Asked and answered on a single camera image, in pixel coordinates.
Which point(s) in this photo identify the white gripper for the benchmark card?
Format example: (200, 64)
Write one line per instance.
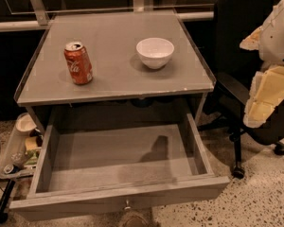
(276, 41)

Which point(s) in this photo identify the red coke can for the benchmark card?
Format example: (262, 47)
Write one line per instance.
(78, 63)

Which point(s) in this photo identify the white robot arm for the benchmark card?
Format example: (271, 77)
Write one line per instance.
(267, 87)

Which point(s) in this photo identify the grey cabinet with glass top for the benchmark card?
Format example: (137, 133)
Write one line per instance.
(118, 73)

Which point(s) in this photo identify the open grey top drawer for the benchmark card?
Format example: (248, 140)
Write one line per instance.
(91, 168)

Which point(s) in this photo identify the metal drawer knob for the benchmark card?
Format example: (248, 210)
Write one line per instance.
(127, 206)

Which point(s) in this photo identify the black office chair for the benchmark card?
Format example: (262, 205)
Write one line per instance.
(234, 68)

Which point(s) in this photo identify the white ceramic bowl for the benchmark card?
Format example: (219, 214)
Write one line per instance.
(155, 52)

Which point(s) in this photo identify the white cup in bin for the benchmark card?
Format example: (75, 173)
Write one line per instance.
(25, 124)

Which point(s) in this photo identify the clear plastic side bin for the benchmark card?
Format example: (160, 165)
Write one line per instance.
(21, 154)

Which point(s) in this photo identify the black stand leg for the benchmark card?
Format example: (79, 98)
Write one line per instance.
(4, 201)

